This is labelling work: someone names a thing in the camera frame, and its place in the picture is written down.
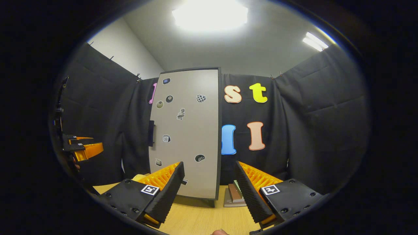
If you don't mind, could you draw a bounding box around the brown book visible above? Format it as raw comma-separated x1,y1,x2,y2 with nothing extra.
228,183,244,203

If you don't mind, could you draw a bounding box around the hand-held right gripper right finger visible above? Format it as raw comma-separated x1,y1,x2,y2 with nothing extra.
234,161,324,229

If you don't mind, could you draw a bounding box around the black backdrop cloth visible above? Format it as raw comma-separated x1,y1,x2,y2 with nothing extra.
49,42,373,196

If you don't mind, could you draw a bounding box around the grey book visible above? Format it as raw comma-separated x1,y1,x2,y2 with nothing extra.
223,188,247,208

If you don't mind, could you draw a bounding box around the green book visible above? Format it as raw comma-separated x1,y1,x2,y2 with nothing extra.
233,180,243,200

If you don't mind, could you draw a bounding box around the grey cabinet door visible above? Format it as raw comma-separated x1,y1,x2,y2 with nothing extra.
149,69,220,199

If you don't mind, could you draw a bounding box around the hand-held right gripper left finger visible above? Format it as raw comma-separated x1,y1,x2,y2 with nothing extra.
100,162,185,229

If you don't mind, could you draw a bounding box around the ceiling light panel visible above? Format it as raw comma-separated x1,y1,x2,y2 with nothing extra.
302,31,329,52
171,0,249,32

